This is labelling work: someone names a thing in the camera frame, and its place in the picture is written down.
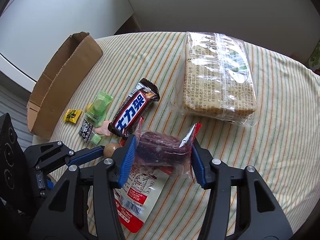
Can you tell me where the red white snack packet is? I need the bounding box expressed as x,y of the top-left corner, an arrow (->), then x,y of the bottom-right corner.
107,78 -> 160,138
112,164 -> 169,233

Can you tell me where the yellow candy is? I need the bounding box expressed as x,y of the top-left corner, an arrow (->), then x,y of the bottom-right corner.
64,108 -> 82,123

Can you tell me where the brown cardboard box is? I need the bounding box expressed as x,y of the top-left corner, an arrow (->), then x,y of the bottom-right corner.
26,32 -> 103,140

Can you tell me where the clear-wrapped cracker pack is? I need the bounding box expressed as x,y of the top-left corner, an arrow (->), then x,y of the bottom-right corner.
169,31 -> 258,128

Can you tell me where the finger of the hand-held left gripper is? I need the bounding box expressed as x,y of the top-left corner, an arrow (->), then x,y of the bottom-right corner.
24,141 -> 75,170
65,145 -> 105,167

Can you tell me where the small clear green candy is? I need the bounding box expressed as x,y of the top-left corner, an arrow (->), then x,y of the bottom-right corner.
90,129 -> 106,145

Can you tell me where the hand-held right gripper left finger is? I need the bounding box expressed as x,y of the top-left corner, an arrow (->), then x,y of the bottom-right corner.
32,134 -> 137,240

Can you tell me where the green candy packet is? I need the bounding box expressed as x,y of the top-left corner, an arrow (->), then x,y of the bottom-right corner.
85,91 -> 114,128

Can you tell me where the purple snack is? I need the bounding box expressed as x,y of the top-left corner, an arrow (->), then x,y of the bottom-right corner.
135,123 -> 202,183

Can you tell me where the pink candy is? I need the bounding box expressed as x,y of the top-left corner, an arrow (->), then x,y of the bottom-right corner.
94,121 -> 113,137

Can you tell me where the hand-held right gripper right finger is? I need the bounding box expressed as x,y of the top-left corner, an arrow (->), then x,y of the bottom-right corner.
190,138 -> 294,240

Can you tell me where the black white small packet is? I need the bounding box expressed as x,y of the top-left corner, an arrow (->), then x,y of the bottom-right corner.
79,119 -> 93,143

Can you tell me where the brown round snack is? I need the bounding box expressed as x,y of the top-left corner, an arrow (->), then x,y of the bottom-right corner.
103,143 -> 123,158

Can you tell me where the green patterned object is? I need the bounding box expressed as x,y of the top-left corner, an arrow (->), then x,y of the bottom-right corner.
309,41 -> 320,73

